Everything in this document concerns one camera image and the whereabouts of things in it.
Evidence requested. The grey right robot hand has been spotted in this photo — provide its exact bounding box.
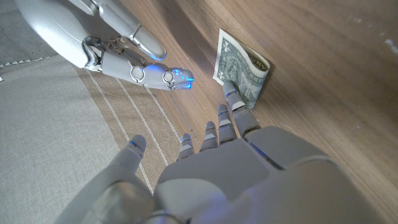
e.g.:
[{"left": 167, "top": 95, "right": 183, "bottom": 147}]
[{"left": 15, "top": 0, "right": 195, "bottom": 91}]

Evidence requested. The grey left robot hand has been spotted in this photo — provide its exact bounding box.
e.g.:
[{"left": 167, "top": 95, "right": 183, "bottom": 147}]
[{"left": 52, "top": 81, "right": 386, "bottom": 224}]

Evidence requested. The one dollar bill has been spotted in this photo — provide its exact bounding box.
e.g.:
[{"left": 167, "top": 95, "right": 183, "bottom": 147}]
[{"left": 212, "top": 28, "right": 271, "bottom": 111}]

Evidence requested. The beige striped curtain backdrop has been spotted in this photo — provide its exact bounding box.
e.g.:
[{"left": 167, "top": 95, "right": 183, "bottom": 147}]
[{"left": 0, "top": 0, "right": 187, "bottom": 224}]

